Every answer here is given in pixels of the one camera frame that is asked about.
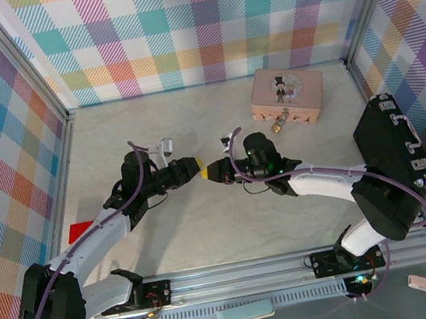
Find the pink box with cartoon couple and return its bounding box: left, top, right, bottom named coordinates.
left=242, top=58, right=331, bottom=136

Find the brass padlock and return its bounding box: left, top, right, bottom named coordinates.
left=269, top=118, right=286, bottom=135

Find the red square card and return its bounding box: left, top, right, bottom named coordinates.
left=66, top=220, right=97, bottom=246

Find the black mounting plate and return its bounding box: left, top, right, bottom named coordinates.
left=130, top=279, right=175, bottom=312
left=309, top=240, right=388, bottom=279

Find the black suitcase with metal fittings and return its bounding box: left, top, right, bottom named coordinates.
left=346, top=86, right=426, bottom=207

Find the light blue flat case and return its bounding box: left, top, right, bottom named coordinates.
left=214, top=298, right=276, bottom=319

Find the small pink case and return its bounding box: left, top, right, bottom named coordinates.
left=405, top=271, right=426, bottom=296

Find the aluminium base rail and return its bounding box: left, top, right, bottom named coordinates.
left=77, top=229, right=426, bottom=319

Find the slotted grey cable duct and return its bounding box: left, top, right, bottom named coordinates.
left=119, top=280, right=352, bottom=319

